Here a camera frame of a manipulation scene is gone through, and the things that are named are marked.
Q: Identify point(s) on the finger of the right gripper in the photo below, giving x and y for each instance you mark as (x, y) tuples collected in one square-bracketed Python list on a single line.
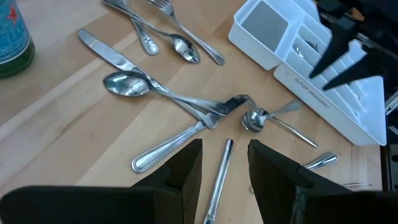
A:
[(339, 43), (373, 65)]

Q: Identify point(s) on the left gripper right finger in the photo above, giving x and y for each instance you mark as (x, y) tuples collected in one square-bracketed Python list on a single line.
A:
[(273, 186)]

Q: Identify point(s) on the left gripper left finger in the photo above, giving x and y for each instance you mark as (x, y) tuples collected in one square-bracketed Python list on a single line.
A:
[(177, 186)]

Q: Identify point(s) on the silver knife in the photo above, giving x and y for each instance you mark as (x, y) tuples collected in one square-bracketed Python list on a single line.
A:
[(102, 49), (326, 159), (161, 149)]

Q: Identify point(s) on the white cutlery organizer tray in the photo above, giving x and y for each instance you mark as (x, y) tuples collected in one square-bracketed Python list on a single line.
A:
[(357, 124)]

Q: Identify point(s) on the green glass water bottle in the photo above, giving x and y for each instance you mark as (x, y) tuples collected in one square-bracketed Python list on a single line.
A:
[(12, 37)]

